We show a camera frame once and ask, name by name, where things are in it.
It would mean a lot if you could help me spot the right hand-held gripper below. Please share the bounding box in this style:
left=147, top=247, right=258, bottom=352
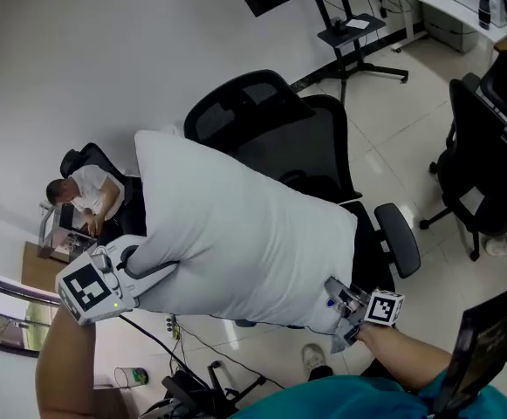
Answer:
left=325, top=276, right=406, bottom=355

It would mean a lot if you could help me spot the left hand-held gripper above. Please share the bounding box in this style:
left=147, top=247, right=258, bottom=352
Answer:
left=55, top=235, right=181, bottom=326

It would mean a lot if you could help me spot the white pillow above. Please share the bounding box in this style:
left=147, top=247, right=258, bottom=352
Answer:
left=134, top=129, right=360, bottom=336

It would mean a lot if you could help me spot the person's right forearm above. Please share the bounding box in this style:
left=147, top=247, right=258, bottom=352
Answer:
left=357, top=323, right=456, bottom=395

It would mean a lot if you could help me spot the person's left forearm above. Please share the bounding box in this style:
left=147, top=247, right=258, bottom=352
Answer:
left=34, top=306, right=126, bottom=419

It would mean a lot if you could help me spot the black television stand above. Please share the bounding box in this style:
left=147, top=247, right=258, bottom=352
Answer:
left=311, top=0, right=410, bottom=105

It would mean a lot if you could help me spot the person's grey shoe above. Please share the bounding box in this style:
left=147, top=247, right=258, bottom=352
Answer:
left=301, top=342, right=328, bottom=381

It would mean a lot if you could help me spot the white power strip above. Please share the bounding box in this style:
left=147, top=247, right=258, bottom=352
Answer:
left=164, top=313, right=181, bottom=340

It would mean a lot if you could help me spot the person's teal shirt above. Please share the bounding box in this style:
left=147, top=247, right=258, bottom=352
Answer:
left=229, top=367, right=507, bottom=419

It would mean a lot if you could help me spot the clear waste bin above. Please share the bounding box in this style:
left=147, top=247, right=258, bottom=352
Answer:
left=113, top=366, right=151, bottom=388

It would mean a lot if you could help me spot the black swivel chair base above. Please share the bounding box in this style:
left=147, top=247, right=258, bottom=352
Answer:
left=161, top=359, right=268, bottom=419

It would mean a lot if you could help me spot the glass sliding door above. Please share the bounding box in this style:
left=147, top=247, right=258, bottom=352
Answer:
left=0, top=267, right=63, bottom=358

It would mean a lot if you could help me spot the black glossy panel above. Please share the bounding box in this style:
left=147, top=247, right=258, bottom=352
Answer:
left=431, top=285, right=507, bottom=415

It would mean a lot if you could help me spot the black mesh office chair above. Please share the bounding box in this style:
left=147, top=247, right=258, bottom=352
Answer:
left=183, top=69, right=422, bottom=327

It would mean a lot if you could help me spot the black office chair with headrest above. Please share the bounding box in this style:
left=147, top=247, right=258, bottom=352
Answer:
left=419, top=78, right=507, bottom=262

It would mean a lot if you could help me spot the grey computer tower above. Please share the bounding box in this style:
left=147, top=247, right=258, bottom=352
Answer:
left=422, top=2, right=482, bottom=54

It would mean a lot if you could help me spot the black bottle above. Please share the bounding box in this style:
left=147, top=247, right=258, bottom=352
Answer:
left=477, top=0, right=492, bottom=31

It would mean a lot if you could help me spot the black floor cable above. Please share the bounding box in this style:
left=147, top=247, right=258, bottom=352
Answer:
left=119, top=313, right=213, bottom=393

